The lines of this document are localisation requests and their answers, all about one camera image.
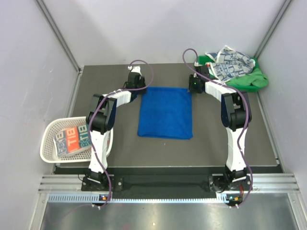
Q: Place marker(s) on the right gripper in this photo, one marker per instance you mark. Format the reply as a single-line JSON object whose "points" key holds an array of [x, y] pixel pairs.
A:
{"points": [[192, 77]]}

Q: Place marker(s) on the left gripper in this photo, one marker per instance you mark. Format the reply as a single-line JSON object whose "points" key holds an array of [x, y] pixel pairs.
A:
{"points": [[142, 81]]}

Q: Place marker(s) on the colourful rabbit print towel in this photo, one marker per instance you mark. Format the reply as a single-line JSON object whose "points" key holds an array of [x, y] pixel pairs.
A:
{"points": [[71, 141]]}

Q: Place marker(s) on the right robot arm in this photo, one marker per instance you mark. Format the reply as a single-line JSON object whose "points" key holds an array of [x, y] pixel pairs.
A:
{"points": [[235, 117]]}

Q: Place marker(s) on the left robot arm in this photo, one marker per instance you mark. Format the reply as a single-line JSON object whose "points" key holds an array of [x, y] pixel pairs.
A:
{"points": [[101, 119]]}

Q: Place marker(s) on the white blue patterned towel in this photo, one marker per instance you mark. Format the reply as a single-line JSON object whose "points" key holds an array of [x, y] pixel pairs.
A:
{"points": [[229, 64]]}

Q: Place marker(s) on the green towel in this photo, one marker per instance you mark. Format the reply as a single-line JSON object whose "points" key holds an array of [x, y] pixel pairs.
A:
{"points": [[251, 82]]}

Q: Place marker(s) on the white perforated plastic basket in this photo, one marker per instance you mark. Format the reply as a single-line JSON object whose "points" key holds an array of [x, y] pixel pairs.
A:
{"points": [[48, 149]]}

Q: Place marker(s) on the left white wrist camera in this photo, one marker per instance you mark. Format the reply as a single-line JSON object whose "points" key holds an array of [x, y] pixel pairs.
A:
{"points": [[135, 69]]}

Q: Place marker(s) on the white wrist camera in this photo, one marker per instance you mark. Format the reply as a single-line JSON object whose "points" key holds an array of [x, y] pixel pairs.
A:
{"points": [[196, 64], [135, 69]]}

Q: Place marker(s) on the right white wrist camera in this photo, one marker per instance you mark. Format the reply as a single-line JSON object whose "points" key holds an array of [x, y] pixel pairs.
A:
{"points": [[196, 64]]}

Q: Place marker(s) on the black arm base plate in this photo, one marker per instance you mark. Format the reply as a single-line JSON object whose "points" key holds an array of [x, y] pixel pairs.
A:
{"points": [[163, 183]]}

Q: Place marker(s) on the grey slotted cable duct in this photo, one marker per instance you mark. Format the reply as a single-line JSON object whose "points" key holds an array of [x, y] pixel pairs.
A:
{"points": [[100, 199]]}

